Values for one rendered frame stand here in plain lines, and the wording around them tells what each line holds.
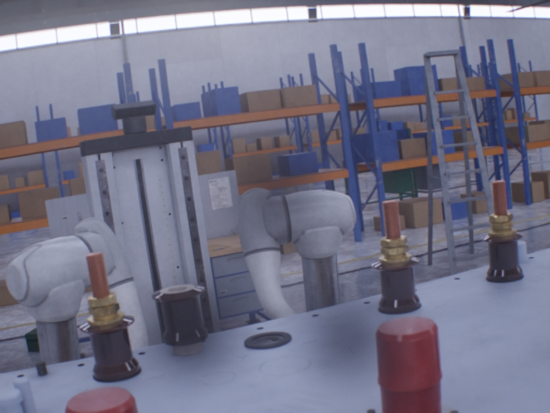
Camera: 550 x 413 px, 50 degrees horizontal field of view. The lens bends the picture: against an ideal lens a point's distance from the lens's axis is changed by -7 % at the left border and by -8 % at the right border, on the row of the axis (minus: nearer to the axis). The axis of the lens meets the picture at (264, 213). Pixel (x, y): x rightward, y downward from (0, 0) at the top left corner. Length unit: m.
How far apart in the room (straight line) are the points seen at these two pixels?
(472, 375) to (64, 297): 0.93
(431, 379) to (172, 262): 1.38
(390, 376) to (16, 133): 8.19
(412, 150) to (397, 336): 9.84
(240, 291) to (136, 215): 3.56
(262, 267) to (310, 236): 0.16
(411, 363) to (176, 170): 1.35
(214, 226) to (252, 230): 4.28
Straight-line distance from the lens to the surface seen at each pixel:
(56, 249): 1.47
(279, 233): 1.72
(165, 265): 1.96
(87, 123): 8.72
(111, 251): 1.56
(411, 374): 0.68
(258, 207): 1.73
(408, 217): 10.43
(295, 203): 1.73
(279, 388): 0.92
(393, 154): 10.21
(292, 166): 9.48
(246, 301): 5.45
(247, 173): 9.22
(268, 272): 1.70
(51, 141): 8.58
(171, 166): 1.92
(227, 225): 6.02
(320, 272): 1.79
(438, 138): 6.69
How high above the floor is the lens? 1.71
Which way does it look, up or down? 7 degrees down
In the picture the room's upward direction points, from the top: 8 degrees counter-clockwise
